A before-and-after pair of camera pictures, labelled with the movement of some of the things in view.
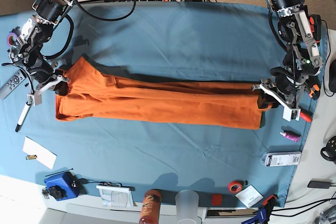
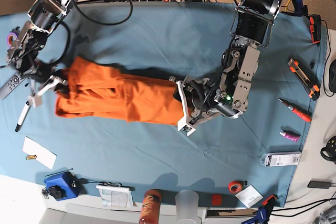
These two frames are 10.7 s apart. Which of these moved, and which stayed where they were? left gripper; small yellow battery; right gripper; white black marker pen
Moved: right gripper
Stayed: left gripper; small yellow battery; white black marker pen
